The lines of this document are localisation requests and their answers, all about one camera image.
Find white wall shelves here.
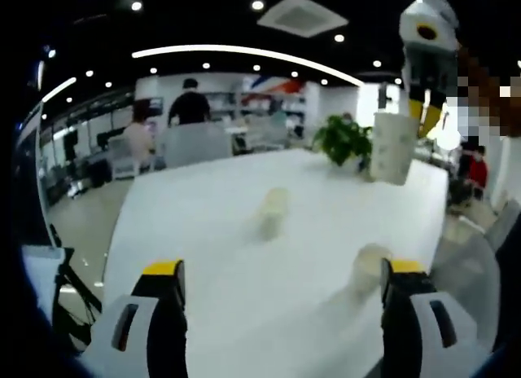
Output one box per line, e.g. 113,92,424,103
203,90,306,130

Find grey mesh office chair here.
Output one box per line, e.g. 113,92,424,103
431,198,521,354

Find white table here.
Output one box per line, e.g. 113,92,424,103
101,147,451,378

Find black tripod stand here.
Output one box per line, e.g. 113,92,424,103
51,247,103,353

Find long ceiling light strip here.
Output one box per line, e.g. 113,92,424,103
132,44,364,86

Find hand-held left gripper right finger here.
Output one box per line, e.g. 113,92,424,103
379,257,496,378

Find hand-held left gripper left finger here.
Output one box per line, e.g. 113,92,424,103
81,258,189,378

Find green-printed white paper cup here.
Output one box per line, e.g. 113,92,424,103
255,187,292,243
352,242,394,304
369,111,420,187

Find red blue wall banner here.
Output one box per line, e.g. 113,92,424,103
243,78,305,95

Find ceiling air conditioner vent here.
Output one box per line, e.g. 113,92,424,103
256,0,350,39

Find person's dark clothing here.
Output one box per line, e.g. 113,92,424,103
494,214,521,354

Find round ceiling spotlights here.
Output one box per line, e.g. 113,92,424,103
40,0,404,102

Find grey chair back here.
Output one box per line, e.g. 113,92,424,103
160,123,234,169

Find short ceiling light strip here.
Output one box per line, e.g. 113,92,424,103
42,76,78,103

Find white office chair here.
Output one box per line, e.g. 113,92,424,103
109,137,142,179

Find green potted plant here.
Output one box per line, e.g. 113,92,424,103
312,113,374,169

